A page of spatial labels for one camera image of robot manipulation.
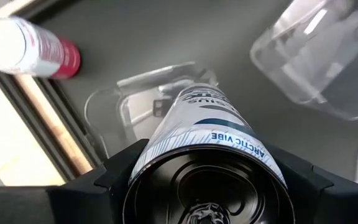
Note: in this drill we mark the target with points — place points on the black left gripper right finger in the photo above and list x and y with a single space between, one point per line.
328 205

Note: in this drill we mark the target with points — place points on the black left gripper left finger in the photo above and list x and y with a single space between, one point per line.
82 202

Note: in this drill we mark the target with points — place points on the white Celsius energy drink can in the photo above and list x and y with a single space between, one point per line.
216 124

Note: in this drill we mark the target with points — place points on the white red sparkling water can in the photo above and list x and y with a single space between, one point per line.
42 53

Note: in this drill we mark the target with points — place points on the wood and black table frame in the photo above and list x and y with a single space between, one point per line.
54 124

